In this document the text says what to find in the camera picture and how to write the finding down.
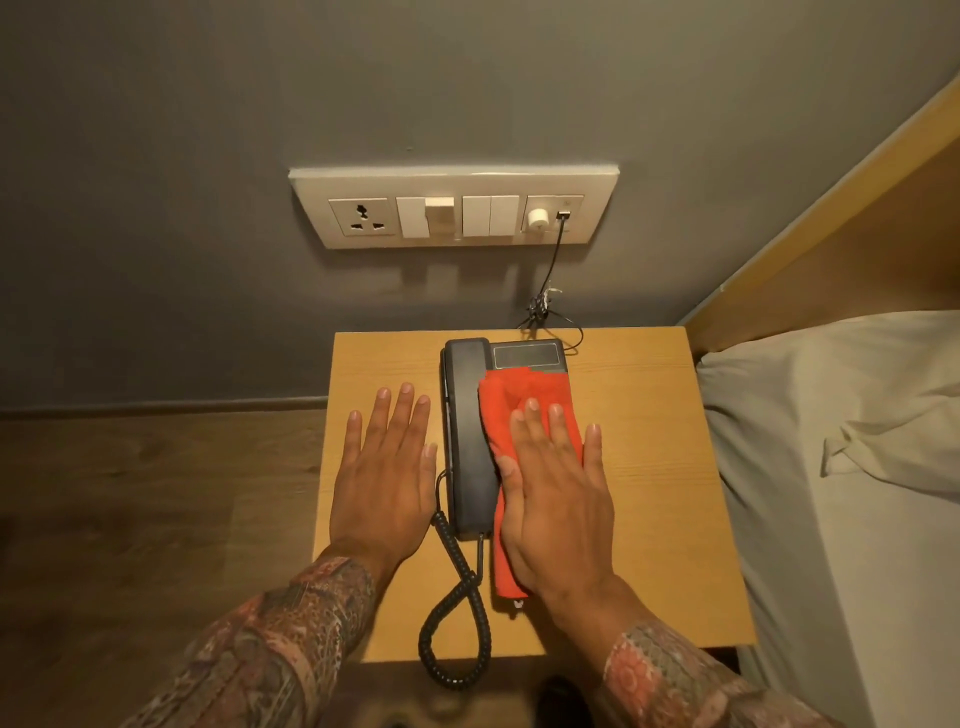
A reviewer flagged person's left hand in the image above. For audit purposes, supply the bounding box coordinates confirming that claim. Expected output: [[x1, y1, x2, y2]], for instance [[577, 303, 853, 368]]
[[328, 382, 440, 577]]

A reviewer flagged person's right hand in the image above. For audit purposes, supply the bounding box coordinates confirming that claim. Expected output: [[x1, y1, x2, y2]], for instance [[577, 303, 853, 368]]
[[495, 398, 619, 603]]

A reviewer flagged red cleaning cloth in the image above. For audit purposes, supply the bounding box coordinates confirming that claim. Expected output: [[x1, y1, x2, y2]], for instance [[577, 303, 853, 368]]
[[477, 366, 587, 603]]

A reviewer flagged person's right forearm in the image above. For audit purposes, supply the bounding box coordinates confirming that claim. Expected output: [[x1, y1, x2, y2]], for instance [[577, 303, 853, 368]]
[[538, 574, 845, 728]]

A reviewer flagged person's left forearm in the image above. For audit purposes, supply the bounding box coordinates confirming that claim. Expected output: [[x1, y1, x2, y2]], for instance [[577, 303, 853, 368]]
[[120, 538, 400, 728]]

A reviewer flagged black telephone handset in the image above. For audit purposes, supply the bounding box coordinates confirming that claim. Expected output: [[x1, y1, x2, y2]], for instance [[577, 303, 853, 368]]
[[441, 338, 503, 540]]

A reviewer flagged wooden bedside table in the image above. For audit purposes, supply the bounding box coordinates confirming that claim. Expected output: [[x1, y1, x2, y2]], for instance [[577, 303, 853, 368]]
[[312, 326, 758, 666]]

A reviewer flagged black telephone base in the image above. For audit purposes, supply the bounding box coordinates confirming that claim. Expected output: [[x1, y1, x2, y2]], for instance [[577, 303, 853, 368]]
[[484, 337, 576, 421]]

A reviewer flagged dark skirting board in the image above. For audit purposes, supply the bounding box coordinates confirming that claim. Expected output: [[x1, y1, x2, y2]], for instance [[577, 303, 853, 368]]
[[0, 395, 332, 421]]

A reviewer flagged white bed sheet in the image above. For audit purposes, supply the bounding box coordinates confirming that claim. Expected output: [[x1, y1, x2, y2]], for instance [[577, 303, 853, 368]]
[[695, 310, 960, 728]]

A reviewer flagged wooden bed headboard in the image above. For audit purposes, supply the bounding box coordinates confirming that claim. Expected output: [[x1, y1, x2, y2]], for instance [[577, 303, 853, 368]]
[[678, 75, 960, 358]]

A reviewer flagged black coiled telephone cord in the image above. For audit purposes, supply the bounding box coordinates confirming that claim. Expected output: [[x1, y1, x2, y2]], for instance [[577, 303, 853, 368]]
[[417, 468, 494, 692]]

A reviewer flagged thin black telephone cable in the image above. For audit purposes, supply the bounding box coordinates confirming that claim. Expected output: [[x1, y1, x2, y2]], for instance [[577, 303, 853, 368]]
[[516, 211, 585, 356]]

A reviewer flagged white wall switch panel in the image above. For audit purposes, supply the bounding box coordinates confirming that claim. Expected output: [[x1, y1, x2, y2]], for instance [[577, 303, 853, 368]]
[[288, 161, 621, 251]]

